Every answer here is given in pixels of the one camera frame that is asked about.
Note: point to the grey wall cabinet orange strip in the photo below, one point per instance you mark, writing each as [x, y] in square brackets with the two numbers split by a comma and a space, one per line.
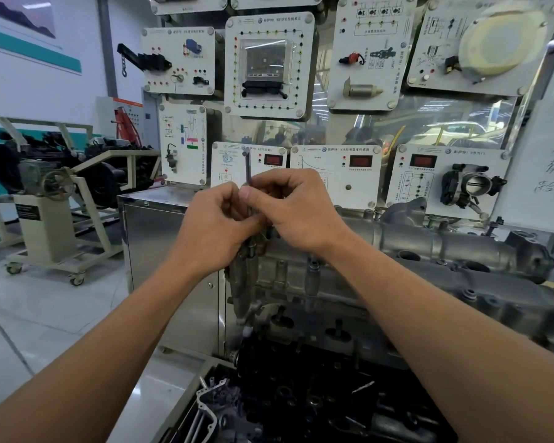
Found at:
[104, 117]

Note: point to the white panel green red labels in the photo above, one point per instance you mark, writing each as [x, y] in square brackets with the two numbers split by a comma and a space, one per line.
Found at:
[198, 170]

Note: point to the yellow blue disc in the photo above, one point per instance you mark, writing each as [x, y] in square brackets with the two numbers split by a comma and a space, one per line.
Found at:
[501, 41]

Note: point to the white panel curve graph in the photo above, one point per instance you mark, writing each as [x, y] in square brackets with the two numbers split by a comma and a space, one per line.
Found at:
[364, 189]

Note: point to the person's left hand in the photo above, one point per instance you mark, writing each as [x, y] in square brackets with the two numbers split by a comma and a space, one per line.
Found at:
[207, 235]

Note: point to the white panel brass filter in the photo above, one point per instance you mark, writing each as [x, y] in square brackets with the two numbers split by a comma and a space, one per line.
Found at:
[383, 96]

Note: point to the large whiteboard on stand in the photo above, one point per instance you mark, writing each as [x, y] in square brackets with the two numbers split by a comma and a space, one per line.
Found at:
[535, 179]

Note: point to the white panel control module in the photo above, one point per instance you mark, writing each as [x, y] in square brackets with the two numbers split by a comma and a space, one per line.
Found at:
[231, 106]

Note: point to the person's right hand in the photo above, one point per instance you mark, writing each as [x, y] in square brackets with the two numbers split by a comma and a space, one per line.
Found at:
[300, 212]

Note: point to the engine on beige stand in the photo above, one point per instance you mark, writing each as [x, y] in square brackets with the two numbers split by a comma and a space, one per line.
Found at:
[46, 235]

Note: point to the white sensor training panel board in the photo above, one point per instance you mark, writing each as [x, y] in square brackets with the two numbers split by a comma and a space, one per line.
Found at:
[157, 244]

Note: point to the grey metal engine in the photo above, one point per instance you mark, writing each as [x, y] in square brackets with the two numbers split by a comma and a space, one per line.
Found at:
[443, 267]

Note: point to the white panel throttle body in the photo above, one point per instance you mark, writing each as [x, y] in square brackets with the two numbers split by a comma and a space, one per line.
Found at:
[394, 193]

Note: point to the person's left forearm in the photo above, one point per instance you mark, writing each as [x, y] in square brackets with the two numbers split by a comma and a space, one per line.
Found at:
[87, 364]

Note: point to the person's right forearm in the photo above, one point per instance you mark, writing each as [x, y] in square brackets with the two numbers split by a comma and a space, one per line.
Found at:
[452, 346]

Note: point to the white panel black lever sensor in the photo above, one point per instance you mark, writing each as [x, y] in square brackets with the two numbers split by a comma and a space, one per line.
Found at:
[221, 175]

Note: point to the black accelerator pedal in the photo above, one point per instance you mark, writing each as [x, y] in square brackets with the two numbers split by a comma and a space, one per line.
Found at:
[143, 59]

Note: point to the silver hex key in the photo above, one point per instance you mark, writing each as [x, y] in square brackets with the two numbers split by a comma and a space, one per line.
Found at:
[247, 166]

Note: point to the teal striped wall poster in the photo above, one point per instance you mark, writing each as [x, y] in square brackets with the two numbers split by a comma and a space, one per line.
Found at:
[18, 36]

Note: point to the black engine on trolley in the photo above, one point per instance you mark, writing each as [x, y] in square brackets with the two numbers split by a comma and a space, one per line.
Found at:
[97, 179]

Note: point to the black throttle body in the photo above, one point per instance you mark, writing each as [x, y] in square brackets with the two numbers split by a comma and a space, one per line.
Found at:
[473, 184]

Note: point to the clear cased control module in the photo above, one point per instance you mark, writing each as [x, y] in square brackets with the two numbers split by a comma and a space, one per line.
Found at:
[265, 62]

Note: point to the white panel yellow disc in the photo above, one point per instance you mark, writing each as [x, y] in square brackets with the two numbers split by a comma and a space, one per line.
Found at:
[512, 87]

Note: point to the red hoist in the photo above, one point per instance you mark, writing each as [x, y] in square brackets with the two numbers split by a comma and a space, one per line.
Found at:
[127, 126]

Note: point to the small grey handwheel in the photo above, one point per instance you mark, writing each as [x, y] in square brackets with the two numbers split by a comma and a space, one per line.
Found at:
[57, 184]

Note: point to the white panel grey probe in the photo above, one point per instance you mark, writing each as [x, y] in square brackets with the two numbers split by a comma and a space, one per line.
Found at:
[277, 2]

